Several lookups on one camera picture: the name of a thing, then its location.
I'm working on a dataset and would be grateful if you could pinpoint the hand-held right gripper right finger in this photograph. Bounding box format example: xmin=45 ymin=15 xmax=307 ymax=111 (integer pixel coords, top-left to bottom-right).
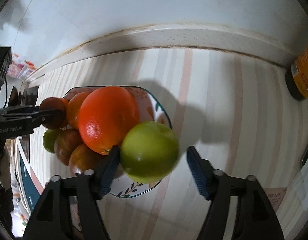
xmin=186 ymin=146 xmax=286 ymax=240

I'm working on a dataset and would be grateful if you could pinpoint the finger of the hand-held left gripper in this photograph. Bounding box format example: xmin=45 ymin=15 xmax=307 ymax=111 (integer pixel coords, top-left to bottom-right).
xmin=0 ymin=105 xmax=67 ymax=130

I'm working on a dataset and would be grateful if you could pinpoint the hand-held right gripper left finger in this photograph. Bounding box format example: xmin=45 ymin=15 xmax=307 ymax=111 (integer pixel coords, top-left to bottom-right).
xmin=26 ymin=145 xmax=121 ymax=240

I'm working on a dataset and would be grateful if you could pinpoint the red-brown round fruit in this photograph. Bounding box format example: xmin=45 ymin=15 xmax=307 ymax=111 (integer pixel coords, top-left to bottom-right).
xmin=39 ymin=97 xmax=69 ymax=130

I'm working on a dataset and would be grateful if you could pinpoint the green apple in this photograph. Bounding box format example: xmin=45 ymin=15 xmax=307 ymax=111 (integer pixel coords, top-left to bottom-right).
xmin=120 ymin=121 xmax=180 ymax=183
xmin=43 ymin=128 xmax=63 ymax=153

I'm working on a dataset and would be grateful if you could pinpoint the brown pear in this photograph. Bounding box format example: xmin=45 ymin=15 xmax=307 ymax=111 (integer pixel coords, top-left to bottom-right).
xmin=68 ymin=144 xmax=112 ymax=178
xmin=54 ymin=128 xmax=83 ymax=167

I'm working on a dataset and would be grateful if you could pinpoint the small orange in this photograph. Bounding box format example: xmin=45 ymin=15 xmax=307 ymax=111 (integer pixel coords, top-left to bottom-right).
xmin=67 ymin=92 xmax=90 ymax=130

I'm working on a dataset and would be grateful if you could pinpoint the large orange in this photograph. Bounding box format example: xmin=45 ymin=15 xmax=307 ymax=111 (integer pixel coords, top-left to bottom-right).
xmin=78 ymin=86 xmax=140 ymax=155

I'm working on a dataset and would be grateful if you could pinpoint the oval floral ceramic plate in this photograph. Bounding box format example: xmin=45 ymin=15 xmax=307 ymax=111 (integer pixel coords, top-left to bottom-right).
xmin=61 ymin=86 xmax=172 ymax=199

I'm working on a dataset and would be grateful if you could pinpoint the blue cabinet door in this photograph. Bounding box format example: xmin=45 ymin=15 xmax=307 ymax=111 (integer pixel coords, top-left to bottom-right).
xmin=19 ymin=155 xmax=42 ymax=210

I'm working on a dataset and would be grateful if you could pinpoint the striped cat print tablecloth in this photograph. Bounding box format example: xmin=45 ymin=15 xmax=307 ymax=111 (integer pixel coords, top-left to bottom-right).
xmin=16 ymin=47 xmax=308 ymax=240

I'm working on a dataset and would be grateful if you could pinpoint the small brown card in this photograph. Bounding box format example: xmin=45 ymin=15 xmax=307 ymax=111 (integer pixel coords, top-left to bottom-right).
xmin=263 ymin=187 xmax=287 ymax=213

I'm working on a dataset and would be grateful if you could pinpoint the white face mask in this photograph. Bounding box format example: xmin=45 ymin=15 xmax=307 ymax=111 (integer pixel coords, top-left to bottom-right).
xmin=285 ymin=165 xmax=308 ymax=230

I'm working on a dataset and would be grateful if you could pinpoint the dark soy sauce bottle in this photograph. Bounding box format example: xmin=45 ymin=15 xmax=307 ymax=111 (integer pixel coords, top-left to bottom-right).
xmin=285 ymin=37 xmax=308 ymax=102

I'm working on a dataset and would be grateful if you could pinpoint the colourful wall sticker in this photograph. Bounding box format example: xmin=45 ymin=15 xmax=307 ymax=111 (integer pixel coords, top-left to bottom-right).
xmin=6 ymin=54 xmax=35 ymax=80

